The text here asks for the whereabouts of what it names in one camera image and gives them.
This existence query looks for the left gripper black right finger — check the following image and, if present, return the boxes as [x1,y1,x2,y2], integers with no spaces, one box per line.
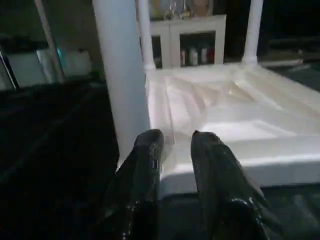
[191,130,283,240]

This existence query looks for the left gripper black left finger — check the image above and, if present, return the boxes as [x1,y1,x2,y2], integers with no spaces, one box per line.
[99,129,165,240]

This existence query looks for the white plastic table top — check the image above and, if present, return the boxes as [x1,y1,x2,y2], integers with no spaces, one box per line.
[116,62,320,201]

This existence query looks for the white plastic table leg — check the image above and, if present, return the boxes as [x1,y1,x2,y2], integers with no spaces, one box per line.
[136,0,157,72]
[241,0,265,65]
[92,0,151,163]

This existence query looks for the white glass door cabinet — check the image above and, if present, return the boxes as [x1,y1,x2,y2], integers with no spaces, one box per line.
[148,13,227,68]

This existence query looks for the grey pole stand blue brackets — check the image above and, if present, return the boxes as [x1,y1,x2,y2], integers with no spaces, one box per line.
[33,0,66,83]

